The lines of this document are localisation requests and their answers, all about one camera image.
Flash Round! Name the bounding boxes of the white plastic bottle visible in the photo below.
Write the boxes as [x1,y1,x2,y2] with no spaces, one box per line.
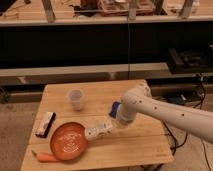
[84,120,115,141]

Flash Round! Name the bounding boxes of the orange ceramic bowl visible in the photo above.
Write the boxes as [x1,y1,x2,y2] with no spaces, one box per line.
[50,122,88,161]

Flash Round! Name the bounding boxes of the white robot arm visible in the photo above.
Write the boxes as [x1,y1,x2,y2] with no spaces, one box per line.
[116,82,213,144]

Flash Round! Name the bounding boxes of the blue sponge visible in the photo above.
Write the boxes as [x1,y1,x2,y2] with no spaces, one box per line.
[109,101,121,118]

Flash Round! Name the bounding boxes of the clear plastic cup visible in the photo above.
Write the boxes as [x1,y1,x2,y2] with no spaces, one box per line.
[67,89,84,111]

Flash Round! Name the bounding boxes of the wooden table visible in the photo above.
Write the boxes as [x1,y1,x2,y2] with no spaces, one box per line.
[21,80,173,171]

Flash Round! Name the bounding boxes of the black and silver packet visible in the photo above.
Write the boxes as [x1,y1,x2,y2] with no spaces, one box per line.
[35,112,56,138]

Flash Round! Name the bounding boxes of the black box on shelf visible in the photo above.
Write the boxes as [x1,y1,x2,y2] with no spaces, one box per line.
[166,47,213,74]

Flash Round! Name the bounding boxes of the red tray on shelf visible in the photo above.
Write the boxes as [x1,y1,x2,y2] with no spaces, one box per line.
[97,0,155,16]

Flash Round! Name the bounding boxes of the orange carrot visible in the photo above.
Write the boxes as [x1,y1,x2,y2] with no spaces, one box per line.
[32,151,58,162]

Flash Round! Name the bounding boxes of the blue vertical cable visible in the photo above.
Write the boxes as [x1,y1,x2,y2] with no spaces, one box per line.
[127,16,131,80]

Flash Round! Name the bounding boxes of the black floor cables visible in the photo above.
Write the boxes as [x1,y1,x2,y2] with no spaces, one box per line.
[159,73,212,171]

